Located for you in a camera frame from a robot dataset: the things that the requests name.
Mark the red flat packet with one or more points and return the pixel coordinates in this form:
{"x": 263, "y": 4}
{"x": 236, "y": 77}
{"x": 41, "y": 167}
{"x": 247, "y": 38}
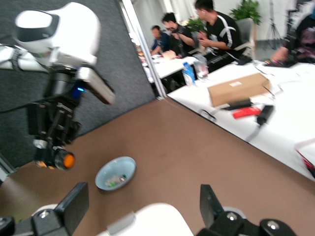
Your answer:
{"x": 246, "y": 112}

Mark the white lunch box grey latches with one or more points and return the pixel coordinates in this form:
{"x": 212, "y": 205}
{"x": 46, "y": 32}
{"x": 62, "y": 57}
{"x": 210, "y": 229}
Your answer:
{"x": 157, "y": 221}

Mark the person in blue shirt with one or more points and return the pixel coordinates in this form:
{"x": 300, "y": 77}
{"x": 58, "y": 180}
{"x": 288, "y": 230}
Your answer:
{"x": 160, "y": 40}

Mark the green leafy plant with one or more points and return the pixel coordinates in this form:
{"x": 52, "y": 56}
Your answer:
{"x": 197, "y": 24}
{"x": 247, "y": 11}

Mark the clear plastic packet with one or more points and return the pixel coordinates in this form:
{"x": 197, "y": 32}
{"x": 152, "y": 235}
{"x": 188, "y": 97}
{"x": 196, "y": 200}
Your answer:
{"x": 200, "y": 67}

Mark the blue white package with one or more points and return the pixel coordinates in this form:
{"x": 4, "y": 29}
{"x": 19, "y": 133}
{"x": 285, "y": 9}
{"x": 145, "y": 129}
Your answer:
{"x": 189, "y": 73}

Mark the black oblong device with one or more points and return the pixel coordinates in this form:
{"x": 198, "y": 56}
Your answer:
{"x": 237, "y": 104}

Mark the white desk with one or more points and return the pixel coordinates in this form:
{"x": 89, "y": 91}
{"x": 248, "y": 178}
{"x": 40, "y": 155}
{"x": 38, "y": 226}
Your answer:
{"x": 169, "y": 66}

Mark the red white basket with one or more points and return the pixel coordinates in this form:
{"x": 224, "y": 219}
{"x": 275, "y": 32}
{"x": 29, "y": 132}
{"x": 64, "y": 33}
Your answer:
{"x": 307, "y": 157}

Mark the grey wooden-armed chair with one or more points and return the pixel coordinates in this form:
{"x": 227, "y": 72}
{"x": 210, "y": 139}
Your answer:
{"x": 247, "y": 32}

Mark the large white table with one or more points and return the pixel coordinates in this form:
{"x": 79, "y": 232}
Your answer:
{"x": 290, "y": 110}

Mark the brown cardboard box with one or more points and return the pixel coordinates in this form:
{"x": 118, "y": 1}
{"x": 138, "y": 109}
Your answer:
{"x": 236, "y": 89}

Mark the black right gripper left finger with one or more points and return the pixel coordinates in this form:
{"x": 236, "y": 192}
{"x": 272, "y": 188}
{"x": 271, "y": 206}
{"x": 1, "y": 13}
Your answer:
{"x": 73, "y": 209}

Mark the light blue round plate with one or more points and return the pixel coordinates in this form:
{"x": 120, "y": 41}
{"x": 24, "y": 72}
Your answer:
{"x": 118, "y": 167}

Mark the black tripod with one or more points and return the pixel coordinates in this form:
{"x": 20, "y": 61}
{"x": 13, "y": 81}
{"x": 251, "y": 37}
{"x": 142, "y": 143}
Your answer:
{"x": 273, "y": 29}

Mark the grey felt partition panel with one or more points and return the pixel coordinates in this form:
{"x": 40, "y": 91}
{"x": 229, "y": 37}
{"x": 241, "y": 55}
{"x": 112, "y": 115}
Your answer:
{"x": 123, "y": 61}

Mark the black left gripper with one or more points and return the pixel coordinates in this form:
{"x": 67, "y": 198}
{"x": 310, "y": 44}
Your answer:
{"x": 56, "y": 118}

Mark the person in dark patterned shirt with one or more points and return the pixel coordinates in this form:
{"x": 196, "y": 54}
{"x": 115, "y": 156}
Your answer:
{"x": 302, "y": 37}

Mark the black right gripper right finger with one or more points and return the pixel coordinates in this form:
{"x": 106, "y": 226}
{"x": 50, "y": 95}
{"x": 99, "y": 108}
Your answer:
{"x": 211, "y": 209}

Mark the person in black white-striped shirt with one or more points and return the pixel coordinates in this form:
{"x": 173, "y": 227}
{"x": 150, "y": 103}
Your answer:
{"x": 221, "y": 32}

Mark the green white push-button switch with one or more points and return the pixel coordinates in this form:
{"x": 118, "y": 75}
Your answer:
{"x": 115, "y": 181}

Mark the orange black push-button switch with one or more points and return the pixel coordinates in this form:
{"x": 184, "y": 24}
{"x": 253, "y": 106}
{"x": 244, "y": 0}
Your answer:
{"x": 66, "y": 160}

